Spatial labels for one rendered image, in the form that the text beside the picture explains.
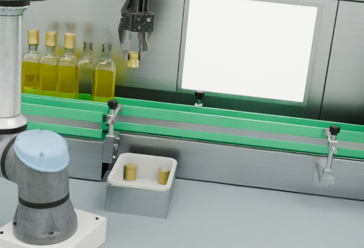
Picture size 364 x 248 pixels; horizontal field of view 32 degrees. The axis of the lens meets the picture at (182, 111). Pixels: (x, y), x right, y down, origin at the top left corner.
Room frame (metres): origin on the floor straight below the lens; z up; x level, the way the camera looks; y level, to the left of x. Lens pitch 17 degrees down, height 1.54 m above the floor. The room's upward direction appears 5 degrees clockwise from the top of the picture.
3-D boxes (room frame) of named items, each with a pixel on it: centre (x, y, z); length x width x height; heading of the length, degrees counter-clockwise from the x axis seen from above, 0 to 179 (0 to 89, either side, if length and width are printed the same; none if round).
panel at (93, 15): (2.01, 0.04, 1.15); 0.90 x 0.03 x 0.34; 86
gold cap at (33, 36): (1.90, 0.48, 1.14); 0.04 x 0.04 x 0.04
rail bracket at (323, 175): (1.71, -0.44, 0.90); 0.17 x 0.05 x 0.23; 176
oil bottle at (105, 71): (1.88, 0.25, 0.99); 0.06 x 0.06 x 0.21; 85
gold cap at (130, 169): (1.73, 0.14, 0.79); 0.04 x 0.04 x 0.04
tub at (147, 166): (1.65, 0.09, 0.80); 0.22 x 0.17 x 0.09; 176
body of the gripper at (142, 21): (1.80, 0.15, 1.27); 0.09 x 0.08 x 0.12; 21
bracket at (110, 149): (1.77, 0.20, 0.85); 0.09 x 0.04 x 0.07; 176
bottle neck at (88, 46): (1.89, 0.31, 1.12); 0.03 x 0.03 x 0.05
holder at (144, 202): (1.68, 0.09, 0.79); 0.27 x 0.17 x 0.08; 176
